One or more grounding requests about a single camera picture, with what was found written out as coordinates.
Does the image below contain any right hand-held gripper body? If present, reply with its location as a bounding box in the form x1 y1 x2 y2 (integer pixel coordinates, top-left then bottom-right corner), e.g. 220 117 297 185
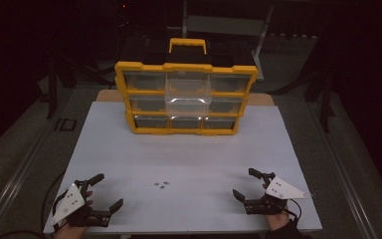
244 171 311 217

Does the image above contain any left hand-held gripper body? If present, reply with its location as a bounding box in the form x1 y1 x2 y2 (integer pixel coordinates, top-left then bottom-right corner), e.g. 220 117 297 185
51 179 113 229

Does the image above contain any clear plastic drawer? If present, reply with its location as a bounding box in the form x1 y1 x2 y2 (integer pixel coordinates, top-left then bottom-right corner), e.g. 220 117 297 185
164 70 213 118

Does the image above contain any person's left hand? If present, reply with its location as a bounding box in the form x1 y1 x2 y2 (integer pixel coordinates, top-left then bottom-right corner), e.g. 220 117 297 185
53 220 90 239

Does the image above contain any person's right hand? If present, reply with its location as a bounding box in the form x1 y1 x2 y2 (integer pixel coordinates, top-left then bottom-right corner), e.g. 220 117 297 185
265 209 296 232

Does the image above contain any wooden board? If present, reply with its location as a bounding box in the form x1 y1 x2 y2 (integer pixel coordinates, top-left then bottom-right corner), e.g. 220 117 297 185
95 89 276 107

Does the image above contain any black metal stand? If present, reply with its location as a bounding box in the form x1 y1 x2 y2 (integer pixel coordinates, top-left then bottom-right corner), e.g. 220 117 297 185
318 64 336 134

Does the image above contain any set of closed clear drawers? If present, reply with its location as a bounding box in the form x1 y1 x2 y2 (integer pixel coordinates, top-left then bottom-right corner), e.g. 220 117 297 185
122 71 252 130

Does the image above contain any yellow plastic organizer cabinet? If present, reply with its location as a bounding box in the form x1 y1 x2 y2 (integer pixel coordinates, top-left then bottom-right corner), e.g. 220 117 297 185
113 37 260 136

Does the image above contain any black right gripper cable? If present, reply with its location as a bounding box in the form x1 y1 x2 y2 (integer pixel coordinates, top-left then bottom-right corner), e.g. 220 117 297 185
277 198 303 227

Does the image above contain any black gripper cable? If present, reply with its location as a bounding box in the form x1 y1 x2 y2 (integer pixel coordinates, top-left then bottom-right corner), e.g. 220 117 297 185
0 169 68 239
277 198 303 227

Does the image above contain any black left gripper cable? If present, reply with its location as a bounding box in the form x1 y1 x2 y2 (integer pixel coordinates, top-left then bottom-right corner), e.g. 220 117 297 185
0 169 68 239

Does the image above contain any metal floor rail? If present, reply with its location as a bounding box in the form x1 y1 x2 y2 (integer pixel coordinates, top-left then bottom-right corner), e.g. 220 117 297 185
306 101 376 239
0 99 68 239

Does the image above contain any grey metal frame stand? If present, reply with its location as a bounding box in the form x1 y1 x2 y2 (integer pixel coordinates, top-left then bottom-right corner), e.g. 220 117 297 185
181 0 276 83

